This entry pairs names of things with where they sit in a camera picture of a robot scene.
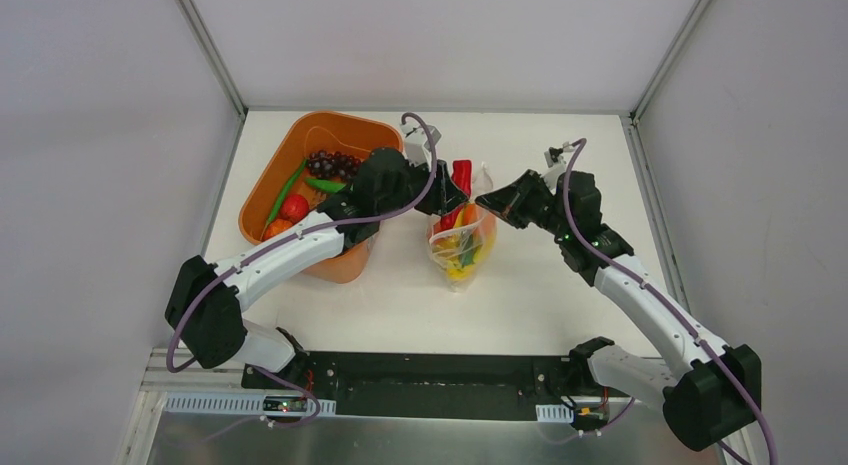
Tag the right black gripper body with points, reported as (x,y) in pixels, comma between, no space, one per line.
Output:
(525,201)

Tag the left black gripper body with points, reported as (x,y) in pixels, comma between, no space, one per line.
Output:
(432,191)

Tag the orange toy tangerine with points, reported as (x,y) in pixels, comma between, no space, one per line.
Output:
(469,215)

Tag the long red toy chili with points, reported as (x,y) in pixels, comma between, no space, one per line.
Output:
(462,177)

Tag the clear zip top bag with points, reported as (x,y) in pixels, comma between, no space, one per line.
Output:
(442,243)

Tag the yellow banana bunch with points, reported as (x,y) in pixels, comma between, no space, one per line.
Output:
(472,252)

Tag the red toy strawberry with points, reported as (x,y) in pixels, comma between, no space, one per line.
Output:
(294,208)

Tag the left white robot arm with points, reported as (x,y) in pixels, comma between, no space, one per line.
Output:
(208,300)

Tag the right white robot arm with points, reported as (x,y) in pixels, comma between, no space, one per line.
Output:
(705,389)

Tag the dark purple toy grapes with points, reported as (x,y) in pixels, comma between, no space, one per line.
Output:
(328,165)

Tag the orange plastic bin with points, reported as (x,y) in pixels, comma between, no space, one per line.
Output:
(322,130)

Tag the green toy chili pepper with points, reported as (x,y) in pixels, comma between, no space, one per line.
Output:
(275,209)

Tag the orange bumpy toy fruit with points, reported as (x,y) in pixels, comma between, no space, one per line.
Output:
(275,228)

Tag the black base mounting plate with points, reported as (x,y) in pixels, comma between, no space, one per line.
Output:
(465,387)

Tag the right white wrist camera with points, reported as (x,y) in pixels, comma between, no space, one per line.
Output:
(557,159)

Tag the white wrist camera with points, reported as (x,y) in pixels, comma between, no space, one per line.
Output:
(557,159)
(418,142)

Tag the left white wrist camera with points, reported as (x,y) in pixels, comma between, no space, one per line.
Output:
(418,142)

